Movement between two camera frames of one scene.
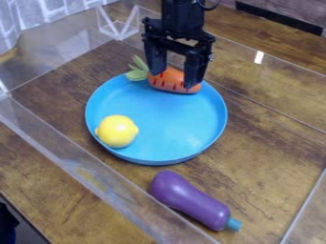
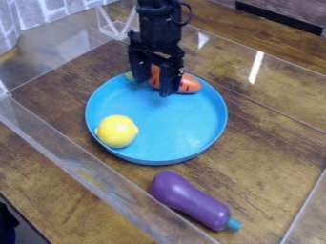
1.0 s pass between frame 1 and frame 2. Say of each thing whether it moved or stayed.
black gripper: moved
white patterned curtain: stayed
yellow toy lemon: stayed
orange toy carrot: stayed
